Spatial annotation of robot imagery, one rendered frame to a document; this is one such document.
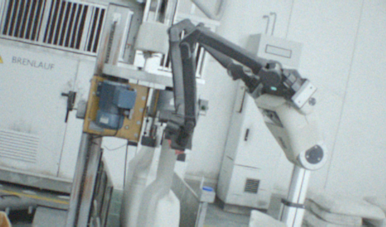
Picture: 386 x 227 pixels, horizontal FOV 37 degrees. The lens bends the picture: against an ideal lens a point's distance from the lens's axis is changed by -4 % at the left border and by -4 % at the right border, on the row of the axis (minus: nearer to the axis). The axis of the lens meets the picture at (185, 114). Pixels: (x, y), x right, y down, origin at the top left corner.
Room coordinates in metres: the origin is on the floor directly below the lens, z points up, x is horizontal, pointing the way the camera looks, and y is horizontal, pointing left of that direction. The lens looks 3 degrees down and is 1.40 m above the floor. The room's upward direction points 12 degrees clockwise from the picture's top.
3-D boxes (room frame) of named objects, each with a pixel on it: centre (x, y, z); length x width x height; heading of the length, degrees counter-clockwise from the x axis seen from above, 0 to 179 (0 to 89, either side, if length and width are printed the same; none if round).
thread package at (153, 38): (3.21, 0.25, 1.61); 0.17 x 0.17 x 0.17
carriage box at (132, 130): (3.41, 0.41, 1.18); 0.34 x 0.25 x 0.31; 101
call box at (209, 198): (3.32, -0.21, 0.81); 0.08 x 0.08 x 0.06; 11
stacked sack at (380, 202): (5.98, -2.31, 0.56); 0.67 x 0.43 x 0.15; 11
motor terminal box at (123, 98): (3.09, 0.33, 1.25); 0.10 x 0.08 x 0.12; 126
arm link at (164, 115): (3.05, 0.07, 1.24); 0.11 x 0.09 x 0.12; 100
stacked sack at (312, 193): (6.01, -1.66, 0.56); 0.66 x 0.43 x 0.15; 99
